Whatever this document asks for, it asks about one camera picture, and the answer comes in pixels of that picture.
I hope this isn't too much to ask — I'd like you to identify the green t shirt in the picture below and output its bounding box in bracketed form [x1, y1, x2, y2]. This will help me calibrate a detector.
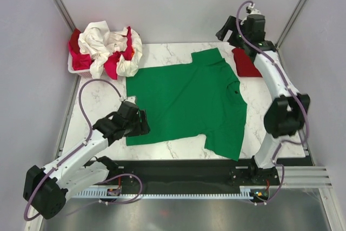
[126, 48, 247, 161]

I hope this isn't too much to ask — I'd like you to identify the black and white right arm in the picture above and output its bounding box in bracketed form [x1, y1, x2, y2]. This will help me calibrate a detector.
[216, 14, 310, 185]

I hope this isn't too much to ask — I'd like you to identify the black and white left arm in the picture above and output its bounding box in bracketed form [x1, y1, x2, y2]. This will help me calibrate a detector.
[23, 101, 150, 221]

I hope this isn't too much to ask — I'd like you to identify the folded dark red t shirt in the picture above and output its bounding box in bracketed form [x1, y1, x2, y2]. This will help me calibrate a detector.
[232, 48, 262, 77]

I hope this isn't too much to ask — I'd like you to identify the crumpled white shirt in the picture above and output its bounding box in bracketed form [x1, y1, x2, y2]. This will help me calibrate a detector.
[78, 21, 129, 79]
[116, 27, 143, 77]

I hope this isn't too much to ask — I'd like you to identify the white laundry basket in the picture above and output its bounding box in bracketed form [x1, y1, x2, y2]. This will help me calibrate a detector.
[67, 54, 92, 78]

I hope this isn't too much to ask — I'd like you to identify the crumpled pink shirt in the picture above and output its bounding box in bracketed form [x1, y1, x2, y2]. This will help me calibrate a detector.
[68, 28, 128, 80]

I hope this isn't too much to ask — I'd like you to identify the crumpled red shirt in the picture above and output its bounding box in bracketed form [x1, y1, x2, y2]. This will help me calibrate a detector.
[68, 28, 81, 54]

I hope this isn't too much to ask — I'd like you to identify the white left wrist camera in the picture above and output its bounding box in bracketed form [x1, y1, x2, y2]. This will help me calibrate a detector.
[125, 96, 137, 104]

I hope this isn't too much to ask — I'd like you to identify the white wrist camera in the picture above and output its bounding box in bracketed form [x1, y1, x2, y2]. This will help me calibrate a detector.
[125, 96, 137, 104]
[246, 3, 262, 16]

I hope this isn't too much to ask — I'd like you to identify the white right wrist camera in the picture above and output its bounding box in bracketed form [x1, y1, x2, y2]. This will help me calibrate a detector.
[246, 3, 262, 16]

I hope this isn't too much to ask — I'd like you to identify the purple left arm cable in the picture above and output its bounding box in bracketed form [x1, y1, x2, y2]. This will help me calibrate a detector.
[23, 78, 127, 221]

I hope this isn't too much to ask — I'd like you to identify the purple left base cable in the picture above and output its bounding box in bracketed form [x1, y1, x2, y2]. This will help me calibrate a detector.
[98, 171, 147, 207]

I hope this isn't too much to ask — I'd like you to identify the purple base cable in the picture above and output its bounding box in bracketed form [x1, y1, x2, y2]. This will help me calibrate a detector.
[250, 163, 286, 207]
[98, 171, 147, 207]

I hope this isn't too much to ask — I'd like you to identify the right aluminium frame post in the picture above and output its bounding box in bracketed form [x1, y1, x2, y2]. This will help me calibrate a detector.
[275, 0, 308, 49]

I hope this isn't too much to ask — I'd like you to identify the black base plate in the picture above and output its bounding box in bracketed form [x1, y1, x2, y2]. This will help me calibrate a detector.
[109, 159, 280, 192]

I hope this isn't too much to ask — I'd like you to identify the white slotted cable duct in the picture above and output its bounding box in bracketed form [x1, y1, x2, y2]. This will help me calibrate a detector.
[73, 186, 269, 201]

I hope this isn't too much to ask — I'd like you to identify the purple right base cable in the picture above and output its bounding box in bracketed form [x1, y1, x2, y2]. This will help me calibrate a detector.
[250, 163, 286, 207]

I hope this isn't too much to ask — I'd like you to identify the aluminium front rail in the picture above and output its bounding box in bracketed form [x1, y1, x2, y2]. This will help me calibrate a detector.
[282, 166, 332, 189]

